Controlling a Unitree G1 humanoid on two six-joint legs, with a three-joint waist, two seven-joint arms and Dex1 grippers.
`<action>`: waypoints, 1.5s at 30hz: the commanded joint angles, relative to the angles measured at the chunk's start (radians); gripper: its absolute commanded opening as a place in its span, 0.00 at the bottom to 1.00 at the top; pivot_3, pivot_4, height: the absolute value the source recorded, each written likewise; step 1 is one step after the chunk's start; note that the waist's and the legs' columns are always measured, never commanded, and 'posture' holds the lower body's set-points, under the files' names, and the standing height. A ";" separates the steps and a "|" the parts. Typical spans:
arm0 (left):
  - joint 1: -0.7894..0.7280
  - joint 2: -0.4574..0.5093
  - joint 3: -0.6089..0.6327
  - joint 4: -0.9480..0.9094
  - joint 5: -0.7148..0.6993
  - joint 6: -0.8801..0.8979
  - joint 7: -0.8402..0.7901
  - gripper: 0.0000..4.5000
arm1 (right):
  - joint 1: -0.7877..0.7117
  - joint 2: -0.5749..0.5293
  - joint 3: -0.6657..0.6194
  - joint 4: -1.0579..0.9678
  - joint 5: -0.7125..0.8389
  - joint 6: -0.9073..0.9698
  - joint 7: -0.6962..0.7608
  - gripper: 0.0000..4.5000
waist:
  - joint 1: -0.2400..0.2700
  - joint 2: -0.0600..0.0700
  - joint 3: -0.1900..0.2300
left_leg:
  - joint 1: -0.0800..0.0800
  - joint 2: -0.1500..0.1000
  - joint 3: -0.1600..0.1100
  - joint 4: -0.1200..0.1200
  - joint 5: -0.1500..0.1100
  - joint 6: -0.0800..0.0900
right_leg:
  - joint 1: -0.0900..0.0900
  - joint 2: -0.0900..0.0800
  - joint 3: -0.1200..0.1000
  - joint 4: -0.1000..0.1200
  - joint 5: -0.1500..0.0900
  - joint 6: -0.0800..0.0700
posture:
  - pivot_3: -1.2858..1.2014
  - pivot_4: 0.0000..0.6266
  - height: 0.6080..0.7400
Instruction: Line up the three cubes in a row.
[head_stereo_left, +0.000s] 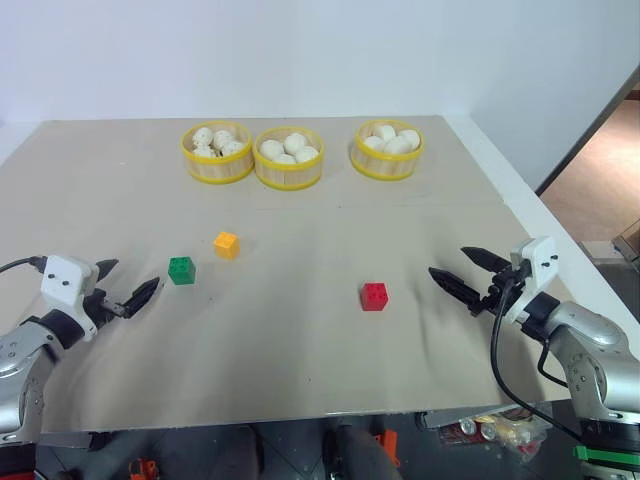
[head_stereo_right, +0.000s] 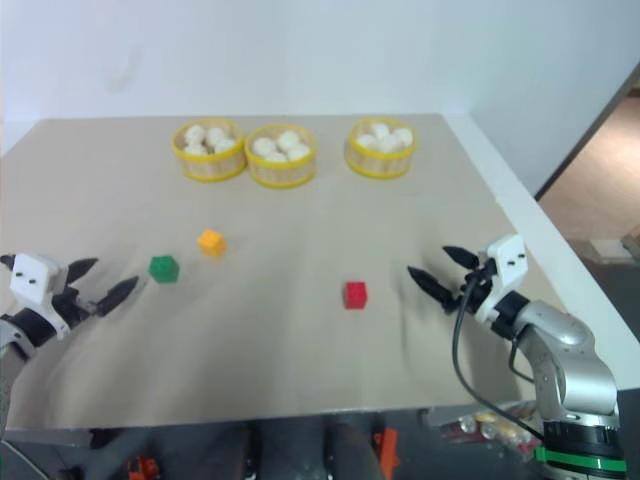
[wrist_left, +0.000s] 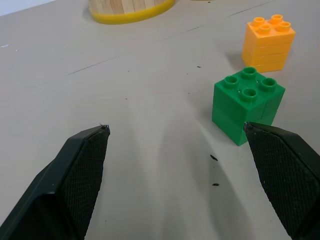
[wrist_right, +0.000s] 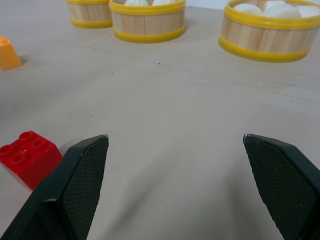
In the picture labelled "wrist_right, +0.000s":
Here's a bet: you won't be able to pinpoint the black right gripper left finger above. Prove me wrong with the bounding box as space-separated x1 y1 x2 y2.
0 134 110 240

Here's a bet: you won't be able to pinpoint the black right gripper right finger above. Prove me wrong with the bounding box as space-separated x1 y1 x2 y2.
242 133 320 240

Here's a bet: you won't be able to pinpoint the red toy brick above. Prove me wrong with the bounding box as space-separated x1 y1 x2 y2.
0 130 63 193

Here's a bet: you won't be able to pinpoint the orange toy brick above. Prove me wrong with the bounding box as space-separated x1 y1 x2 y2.
0 35 23 71

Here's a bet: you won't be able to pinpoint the wooden steamer basket yellow rims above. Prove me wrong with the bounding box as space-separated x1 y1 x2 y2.
108 0 187 44
218 0 320 63
65 0 114 29

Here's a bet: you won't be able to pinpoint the white steamed bun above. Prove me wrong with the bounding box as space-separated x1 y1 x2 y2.
232 2 263 17
151 0 178 7
295 5 320 19
261 0 302 19
123 0 149 7

